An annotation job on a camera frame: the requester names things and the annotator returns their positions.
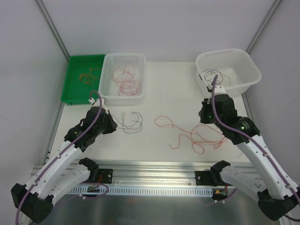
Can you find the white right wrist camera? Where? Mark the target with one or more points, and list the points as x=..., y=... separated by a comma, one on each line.
x=218, y=89

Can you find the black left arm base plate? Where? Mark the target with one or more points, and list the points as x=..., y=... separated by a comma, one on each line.
x=105, y=176

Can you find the white perforated plastic basket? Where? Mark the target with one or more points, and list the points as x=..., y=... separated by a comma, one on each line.
x=123, y=79

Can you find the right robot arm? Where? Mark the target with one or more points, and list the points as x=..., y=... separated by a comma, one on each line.
x=277, y=194

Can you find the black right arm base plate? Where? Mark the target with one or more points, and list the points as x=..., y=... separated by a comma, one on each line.
x=203, y=178

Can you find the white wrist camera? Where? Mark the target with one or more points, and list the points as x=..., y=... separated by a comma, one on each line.
x=218, y=89
x=99, y=102

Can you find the green plastic tray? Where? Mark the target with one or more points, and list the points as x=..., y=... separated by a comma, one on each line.
x=82, y=76

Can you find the white slotted cable duct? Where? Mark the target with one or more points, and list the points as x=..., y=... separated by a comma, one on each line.
x=142, y=191

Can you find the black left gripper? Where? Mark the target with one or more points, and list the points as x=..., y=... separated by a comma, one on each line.
x=109, y=123

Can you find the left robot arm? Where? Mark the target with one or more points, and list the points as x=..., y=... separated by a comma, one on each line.
x=36, y=198

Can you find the white plastic tub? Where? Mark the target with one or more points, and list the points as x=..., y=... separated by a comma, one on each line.
x=234, y=68

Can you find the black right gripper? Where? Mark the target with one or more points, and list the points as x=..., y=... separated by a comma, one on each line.
x=205, y=112

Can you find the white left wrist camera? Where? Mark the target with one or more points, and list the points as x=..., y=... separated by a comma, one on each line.
x=99, y=102

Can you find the aluminium mounting rail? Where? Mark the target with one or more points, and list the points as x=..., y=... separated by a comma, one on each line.
x=154, y=174

